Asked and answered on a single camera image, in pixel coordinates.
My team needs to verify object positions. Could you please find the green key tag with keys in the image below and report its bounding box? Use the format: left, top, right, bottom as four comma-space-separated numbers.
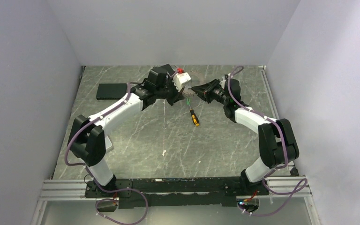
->
186, 98, 191, 108

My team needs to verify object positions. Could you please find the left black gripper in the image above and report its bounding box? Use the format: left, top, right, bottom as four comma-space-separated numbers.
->
156, 77, 185, 106

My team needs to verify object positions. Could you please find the aluminium extrusion rail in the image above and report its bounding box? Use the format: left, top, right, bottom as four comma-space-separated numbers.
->
39, 176, 312, 201

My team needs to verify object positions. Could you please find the metal disc with keyrings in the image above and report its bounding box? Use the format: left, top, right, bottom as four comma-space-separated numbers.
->
183, 71, 205, 98

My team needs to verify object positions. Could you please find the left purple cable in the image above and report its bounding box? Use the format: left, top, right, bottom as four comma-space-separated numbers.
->
64, 81, 150, 225

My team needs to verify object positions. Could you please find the black flat tray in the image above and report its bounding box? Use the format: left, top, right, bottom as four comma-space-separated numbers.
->
96, 83, 130, 100

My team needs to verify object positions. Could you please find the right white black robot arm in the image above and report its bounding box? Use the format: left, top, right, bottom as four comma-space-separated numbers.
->
191, 79, 300, 195

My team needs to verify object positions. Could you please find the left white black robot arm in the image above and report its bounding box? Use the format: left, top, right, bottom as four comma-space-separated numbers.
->
64, 64, 191, 197

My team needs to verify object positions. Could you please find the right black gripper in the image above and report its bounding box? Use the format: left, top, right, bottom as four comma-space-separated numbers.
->
191, 79, 229, 105

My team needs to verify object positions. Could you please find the yellow black screwdriver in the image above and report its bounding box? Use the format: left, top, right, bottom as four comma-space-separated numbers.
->
189, 105, 200, 126

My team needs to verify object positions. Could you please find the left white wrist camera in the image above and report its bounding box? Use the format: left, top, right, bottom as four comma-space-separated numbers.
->
171, 68, 191, 92

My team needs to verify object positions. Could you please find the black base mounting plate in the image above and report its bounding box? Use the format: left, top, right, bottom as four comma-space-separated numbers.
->
85, 176, 269, 209

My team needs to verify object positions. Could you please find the grey white rectangular box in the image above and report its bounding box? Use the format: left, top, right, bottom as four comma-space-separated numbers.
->
105, 136, 113, 152

